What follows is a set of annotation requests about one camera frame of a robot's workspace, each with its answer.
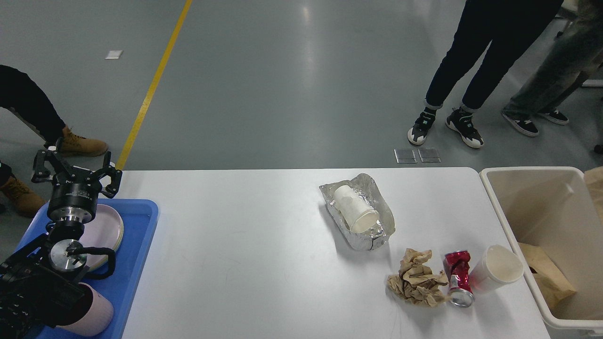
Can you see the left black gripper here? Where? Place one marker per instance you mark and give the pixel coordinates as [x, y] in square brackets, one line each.
[74, 201]

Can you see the pink plate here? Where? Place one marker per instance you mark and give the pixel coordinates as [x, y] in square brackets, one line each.
[105, 230]

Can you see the pink cup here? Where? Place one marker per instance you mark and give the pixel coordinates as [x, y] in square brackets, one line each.
[90, 315]

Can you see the clear plastic wrapper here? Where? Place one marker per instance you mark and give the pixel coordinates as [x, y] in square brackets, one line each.
[367, 188]

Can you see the white paper cup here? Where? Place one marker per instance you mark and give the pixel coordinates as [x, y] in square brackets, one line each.
[357, 213]

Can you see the large brown paper bag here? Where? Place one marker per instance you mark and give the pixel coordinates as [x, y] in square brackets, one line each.
[593, 179]

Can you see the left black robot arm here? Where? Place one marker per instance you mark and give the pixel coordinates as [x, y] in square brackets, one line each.
[42, 282]

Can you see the blue plastic tray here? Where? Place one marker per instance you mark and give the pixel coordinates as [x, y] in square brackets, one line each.
[139, 219]

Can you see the person with tan boots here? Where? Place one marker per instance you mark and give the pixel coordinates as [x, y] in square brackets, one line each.
[23, 97]

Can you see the grey floor plate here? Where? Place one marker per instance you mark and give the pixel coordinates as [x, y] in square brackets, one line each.
[405, 156]
[429, 155]

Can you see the crumpled brown paper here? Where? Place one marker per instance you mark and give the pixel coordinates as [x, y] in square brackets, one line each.
[416, 283]

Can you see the crushed red soda can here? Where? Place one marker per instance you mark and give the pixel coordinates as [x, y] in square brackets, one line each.
[456, 267]

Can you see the white bowl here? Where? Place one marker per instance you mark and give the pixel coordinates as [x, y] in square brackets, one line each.
[497, 267]

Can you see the person in dark trousers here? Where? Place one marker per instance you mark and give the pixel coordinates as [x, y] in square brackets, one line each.
[499, 32]

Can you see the beige plastic bin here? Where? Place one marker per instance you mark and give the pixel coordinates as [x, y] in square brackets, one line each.
[551, 208]

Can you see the person in grey trousers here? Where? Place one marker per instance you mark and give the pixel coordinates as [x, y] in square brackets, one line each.
[574, 57]

